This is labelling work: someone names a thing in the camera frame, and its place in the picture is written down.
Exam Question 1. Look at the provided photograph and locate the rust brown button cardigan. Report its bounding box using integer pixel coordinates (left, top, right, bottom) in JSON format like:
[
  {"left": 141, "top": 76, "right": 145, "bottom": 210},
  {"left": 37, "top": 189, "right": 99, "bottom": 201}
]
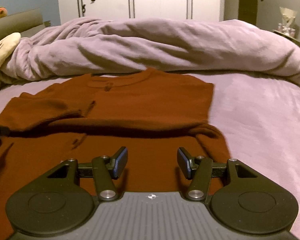
[{"left": 0, "top": 69, "right": 230, "bottom": 239}]

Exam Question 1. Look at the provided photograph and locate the lilac bed sheet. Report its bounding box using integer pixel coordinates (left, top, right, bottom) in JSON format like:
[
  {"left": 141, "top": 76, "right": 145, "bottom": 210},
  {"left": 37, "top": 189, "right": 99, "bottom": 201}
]
[{"left": 0, "top": 73, "right": 300, "bottom": 239}]

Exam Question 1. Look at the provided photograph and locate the cream plush toy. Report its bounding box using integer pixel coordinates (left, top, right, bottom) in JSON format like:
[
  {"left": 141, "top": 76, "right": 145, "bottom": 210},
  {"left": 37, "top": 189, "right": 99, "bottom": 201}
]
[{"left": 0, "top": 31, "right": 22, "bottom": 98}]

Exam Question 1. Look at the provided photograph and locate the lilac rumpled duvet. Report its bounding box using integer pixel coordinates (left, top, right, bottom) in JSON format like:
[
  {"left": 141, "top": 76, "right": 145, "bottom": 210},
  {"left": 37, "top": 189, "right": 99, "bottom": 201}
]
[{"left": 0, "top": 17, "right": 300, "bottom": 87}]

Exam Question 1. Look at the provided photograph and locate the grey padded headboard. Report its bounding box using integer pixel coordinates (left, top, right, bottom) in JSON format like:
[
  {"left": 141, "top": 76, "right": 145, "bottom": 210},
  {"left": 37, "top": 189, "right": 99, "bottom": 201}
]
[{"left": 0, "top": 9, "right": 51, "bottom": 40}]

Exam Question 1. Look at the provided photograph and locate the dark side shelf with items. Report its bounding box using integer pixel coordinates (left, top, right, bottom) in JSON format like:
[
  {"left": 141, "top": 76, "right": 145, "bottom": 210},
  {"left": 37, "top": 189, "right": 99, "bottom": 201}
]
[{"left": 273, "top": 7, "right": 300, "bottom": 48}]

